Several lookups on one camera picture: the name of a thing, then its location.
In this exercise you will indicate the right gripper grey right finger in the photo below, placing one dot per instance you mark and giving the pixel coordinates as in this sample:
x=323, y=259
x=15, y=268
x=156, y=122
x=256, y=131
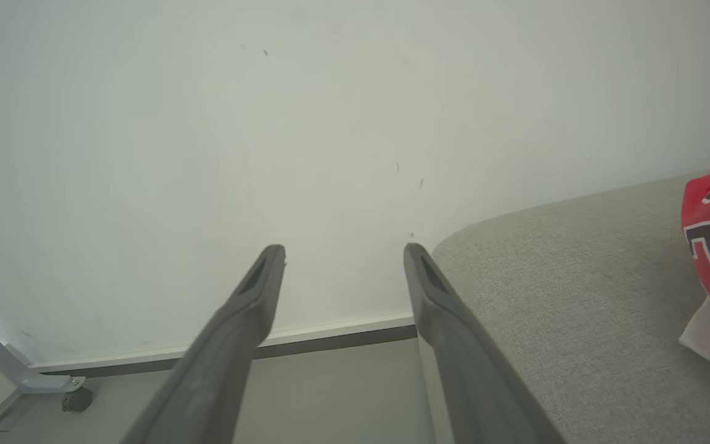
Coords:
x=460, y=357

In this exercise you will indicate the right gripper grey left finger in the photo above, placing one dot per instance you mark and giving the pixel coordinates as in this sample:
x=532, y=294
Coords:
x=219, y=357

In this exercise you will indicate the grey fabric sofa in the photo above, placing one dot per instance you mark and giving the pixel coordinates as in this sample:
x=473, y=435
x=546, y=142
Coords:
x=577, y=308

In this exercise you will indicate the white and black baseboard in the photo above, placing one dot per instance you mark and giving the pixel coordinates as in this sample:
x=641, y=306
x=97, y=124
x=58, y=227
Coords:
x=330, y=333

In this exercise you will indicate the black caster wheel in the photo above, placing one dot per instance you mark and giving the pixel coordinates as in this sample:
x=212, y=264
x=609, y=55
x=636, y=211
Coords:
x=77, y=399

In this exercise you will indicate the grey metal frame leg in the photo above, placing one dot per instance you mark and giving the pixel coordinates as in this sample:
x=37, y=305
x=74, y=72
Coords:
x=16, y=370

